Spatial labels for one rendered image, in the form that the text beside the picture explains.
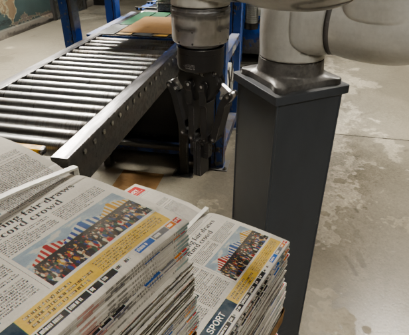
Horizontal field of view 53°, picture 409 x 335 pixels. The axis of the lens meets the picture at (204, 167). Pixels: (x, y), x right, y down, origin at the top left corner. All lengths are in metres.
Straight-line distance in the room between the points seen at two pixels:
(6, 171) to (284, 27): 0.63
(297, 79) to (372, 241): 1.34
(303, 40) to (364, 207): 1.59
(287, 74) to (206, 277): 0.50
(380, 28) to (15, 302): 0.73
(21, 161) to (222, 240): 0.37
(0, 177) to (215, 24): 0.36
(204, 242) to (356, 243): 1.45
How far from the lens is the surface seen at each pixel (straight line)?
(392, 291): 1.96
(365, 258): 2.06
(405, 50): 0.86
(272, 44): 0.96
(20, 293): 0.38
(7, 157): 0.59
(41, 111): 1.45
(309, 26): 0.91
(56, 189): 0.51
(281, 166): 1.02
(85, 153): 1.19
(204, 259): 0.72
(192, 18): 0.62
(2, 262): 0.42
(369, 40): 0.87
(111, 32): 2.47
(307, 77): 0.97
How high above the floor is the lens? 1.32
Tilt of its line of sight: 31 degrees down
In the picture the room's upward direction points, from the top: straight up
